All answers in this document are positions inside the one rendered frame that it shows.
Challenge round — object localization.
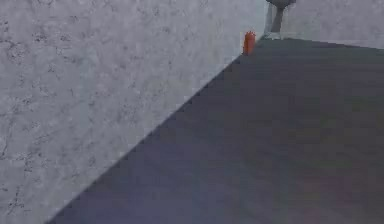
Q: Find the orange bottle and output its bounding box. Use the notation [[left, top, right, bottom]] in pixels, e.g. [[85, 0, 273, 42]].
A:
[[242, 30, 257, 57]]

